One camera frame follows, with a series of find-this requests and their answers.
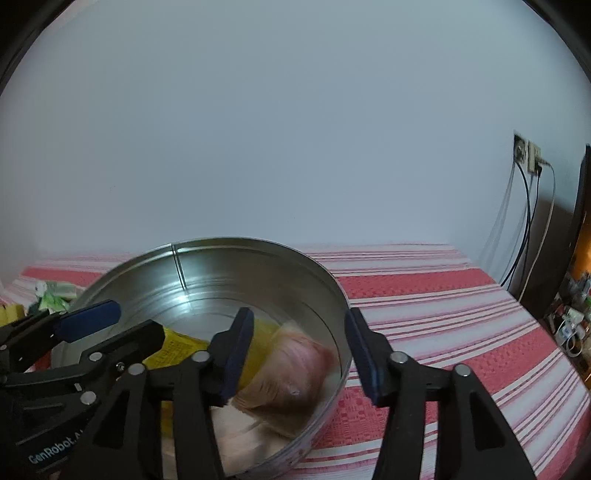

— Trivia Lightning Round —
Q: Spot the green tea packet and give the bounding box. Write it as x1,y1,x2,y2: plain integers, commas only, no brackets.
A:
34,281,84,312

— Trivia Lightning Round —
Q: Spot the pink packet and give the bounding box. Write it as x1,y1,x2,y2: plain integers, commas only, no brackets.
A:
231,323,340,437

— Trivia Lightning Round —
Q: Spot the black cable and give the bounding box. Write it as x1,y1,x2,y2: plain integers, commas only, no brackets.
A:
502,161,531,288

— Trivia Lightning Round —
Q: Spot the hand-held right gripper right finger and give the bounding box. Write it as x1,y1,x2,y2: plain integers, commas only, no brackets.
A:
344,307,539,480

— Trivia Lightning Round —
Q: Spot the round metal tin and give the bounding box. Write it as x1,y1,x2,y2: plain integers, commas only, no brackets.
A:
51,236,352,478

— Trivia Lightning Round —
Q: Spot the red white striped cloth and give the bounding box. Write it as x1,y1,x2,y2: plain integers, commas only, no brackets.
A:
0,242,591,480

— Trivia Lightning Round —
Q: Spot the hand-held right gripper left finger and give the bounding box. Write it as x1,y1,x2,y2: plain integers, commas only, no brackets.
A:
78,307,256,480

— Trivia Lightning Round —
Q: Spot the dark wooden furniture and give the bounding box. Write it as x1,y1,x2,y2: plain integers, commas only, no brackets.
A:
517,144,591,324

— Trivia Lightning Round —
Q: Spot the wall socket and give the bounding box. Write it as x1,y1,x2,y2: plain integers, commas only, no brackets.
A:
513,133,544,176

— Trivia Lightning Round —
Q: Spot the yellow packet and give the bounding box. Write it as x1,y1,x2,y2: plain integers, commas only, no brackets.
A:
143,320,282,388

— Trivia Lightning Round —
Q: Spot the white cable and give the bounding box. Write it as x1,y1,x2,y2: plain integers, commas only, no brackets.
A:
518,159,557,302

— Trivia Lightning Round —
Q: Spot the clutter of small items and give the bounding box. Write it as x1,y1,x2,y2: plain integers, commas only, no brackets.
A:
547,272,591,376

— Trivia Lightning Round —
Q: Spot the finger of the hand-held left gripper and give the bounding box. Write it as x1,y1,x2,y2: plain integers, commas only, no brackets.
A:
4,320,165,394
0,300,122,376

